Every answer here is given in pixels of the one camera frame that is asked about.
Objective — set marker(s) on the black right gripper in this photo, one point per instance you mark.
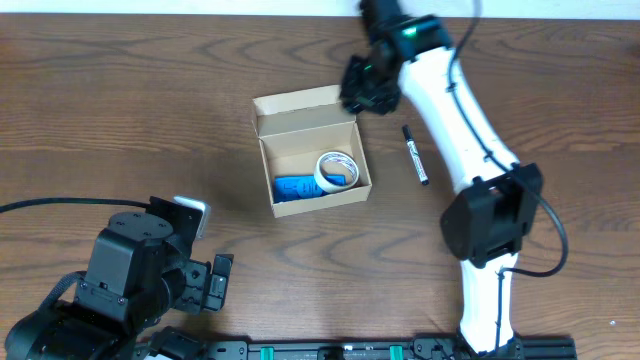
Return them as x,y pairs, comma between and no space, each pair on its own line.
365,87

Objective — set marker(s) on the brown cardboard box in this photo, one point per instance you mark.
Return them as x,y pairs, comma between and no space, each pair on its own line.
294,130

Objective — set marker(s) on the blue plastic case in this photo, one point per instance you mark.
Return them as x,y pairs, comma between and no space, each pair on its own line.
292,188

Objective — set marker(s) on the white black marker pen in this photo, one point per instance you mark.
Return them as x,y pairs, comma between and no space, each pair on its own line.
415,156

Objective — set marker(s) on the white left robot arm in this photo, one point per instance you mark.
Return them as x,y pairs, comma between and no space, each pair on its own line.
140,268

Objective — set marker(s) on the white tape roll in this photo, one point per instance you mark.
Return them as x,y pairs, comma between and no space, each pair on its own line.
336,157

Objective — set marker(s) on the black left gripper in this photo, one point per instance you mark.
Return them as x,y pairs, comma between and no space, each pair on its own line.
201,282

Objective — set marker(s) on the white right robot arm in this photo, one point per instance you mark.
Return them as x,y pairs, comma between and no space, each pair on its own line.
494,205

